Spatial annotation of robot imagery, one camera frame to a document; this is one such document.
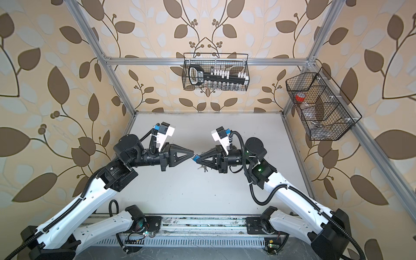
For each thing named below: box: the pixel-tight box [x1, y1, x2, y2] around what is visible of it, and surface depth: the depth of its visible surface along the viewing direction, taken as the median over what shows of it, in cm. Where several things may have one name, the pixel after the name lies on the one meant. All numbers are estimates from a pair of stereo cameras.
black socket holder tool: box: [188, 63, 249, 86], surface depth 84 cm
